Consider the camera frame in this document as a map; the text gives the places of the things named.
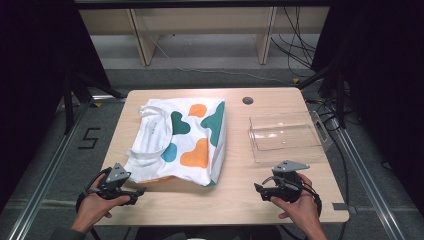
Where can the person's dark lap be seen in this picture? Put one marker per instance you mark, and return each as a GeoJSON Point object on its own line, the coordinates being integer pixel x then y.
{"type": "Point", "coordinates": [206, 234]}

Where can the person's right hand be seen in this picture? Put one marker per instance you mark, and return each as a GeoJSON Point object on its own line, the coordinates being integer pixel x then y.
{"type": "Point", "coordinates": [303, 210]}

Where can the person's left hand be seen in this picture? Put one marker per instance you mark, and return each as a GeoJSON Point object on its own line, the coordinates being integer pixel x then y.
{"type": "Point", "coordinates": [91, 210]}

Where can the grey tape strip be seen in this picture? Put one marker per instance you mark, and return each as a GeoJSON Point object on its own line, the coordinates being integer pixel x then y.
{"type": "Point", "coordinates": [340, 206]}

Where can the clear plastic container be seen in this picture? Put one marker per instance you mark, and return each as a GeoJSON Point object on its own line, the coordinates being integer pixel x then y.
{"type": "Point", "coordinates": [286, 140]}

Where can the aluminium floor rail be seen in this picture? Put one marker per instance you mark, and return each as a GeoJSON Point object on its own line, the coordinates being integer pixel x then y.
{"type": "Point", "coordinates": [366, 186]}
{"type": "Point", "coordinates": [43, 186]}

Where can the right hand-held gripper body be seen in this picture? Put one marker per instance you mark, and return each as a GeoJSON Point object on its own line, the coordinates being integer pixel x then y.
{"type": "Point", "coordinates": [288, 186]}

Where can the white tote bag coloured shapes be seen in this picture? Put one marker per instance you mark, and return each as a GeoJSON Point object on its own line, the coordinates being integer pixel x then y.
{"type": "Point", "coordinates": [186, 133]}

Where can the yellow tape piece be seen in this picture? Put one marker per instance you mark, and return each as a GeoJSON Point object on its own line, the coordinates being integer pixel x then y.
{"type": "Point", "coordinates": [296, 80]}
{"type": "Point", "coordinates": [96, 104]}

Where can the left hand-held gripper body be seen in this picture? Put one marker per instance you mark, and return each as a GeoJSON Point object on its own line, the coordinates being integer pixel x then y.
{"type": "Point", "coordinates": [116, 173]}

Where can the light wooden desk frame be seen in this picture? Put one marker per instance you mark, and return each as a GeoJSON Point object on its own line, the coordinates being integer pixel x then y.
{"type": "Point", "coordinates": [146, 36]}

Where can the grey flat bracket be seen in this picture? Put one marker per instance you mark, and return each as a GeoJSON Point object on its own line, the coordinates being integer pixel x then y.
{"type": "Point", "coordinates": [322, 130]}

